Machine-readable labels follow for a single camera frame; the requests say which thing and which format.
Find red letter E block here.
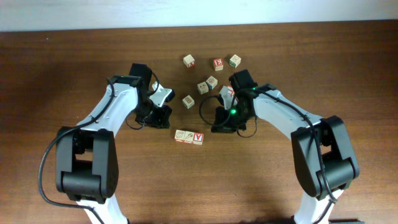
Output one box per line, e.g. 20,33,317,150
213,58,224,71

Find wooden block green side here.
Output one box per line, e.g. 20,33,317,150
229,54,241,68

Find wooden block blue S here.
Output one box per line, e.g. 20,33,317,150
197,82,209,95

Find wooden block shell picture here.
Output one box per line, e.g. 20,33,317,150
205,76,218,90

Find red letter V block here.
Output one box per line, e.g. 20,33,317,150
193,133,203,145

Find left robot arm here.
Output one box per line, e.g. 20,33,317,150
55,63,175,223

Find left black camera cable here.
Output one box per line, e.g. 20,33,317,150
37,72,161,224

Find wooden block red bottom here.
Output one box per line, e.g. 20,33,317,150
174,129,185,142

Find wooden block pineapple picture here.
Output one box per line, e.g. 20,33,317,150
182,95,195,109

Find red letter I block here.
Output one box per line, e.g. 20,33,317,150
227,86,234,96

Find wooden block red side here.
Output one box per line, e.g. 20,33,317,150
183,54,195,68

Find wooden block red edge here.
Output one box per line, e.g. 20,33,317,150
183,131,195,144

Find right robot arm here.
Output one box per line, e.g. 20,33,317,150
211,70,359,223

